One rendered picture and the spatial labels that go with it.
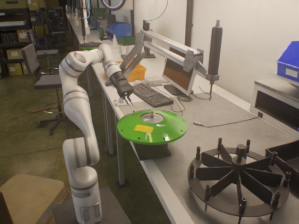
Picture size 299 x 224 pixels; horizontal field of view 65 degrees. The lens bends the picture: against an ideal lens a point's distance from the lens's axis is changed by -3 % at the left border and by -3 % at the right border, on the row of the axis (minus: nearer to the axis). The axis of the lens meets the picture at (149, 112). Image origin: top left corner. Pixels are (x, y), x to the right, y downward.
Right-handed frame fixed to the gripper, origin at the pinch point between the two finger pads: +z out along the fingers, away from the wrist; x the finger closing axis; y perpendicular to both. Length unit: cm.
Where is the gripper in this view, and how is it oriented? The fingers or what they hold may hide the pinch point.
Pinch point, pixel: (131, 106)
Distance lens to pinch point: 118.7
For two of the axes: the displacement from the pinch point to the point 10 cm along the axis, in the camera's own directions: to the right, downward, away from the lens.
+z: 5.1, 7.9, -3.4
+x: 7.8, -2.6, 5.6
